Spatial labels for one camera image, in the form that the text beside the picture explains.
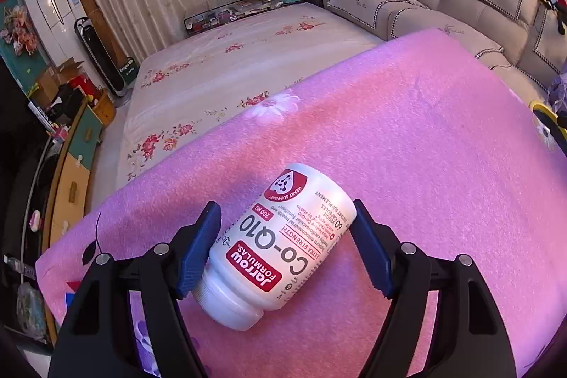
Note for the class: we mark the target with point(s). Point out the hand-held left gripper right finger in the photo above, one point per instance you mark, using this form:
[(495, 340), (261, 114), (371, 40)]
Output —
[(370, 245)]

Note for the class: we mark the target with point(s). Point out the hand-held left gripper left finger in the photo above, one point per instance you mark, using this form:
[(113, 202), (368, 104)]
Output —
[(199, 245)]

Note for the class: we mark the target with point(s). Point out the white supplement bottle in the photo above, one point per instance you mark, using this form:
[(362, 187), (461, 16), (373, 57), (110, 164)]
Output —
[(274, 254)]

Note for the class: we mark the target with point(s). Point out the pink floral tablecloth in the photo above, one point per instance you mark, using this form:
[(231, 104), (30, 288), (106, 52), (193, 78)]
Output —
[(398, 139)]

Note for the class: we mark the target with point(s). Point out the flat red pack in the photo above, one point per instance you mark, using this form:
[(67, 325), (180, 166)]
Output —
[(70, 286)]

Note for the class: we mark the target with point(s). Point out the blue tissue pack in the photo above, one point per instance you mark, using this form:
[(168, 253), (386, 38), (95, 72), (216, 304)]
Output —
[(71, 300)]

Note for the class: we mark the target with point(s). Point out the teal and wood television cabinet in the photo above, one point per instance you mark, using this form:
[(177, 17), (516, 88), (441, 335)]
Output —
[(73, 165)]

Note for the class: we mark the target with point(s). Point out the small pink object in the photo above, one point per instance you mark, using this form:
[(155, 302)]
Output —
[(35, 220)]

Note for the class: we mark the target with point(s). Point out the glass ashtray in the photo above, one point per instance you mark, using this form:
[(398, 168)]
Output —
[(31, 307)]

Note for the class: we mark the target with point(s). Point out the clear water bottle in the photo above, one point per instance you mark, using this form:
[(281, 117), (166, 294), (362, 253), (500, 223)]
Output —
[(20, 267)]

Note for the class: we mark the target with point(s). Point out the red box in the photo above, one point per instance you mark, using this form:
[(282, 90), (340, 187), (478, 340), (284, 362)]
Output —
[(82, 85)]

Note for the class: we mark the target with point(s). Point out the large black television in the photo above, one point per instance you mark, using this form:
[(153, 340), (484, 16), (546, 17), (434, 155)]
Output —
[(17, 161)]

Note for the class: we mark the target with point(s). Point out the black tower fan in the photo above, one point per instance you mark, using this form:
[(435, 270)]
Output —
[(102, 54)]

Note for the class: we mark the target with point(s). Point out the open cardboard boxes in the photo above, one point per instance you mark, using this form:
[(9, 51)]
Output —
[(57, 74)]

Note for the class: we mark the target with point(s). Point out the lilac ribbon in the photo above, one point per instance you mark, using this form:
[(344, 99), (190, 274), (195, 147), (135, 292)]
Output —
[(558, 92)]

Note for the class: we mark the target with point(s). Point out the beige sofa with deer covers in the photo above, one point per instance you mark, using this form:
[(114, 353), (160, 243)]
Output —
[(421, 6)]

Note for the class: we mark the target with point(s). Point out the low glass table with books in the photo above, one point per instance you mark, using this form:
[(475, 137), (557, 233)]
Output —
[(248, 4)]

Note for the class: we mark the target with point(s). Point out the tall brown cardboard sheet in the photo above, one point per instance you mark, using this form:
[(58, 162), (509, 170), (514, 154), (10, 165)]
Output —
[(88, 1)]

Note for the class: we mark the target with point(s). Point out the hanging flower decoration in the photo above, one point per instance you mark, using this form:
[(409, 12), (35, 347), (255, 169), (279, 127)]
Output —
[(20, 28)]

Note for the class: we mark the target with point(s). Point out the white standing air conditioner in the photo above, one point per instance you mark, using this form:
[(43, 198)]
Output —
[(48, 6)]

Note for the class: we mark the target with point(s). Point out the black and red plush toy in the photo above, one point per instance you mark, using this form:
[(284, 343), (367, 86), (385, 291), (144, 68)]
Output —
[(551, 10)]

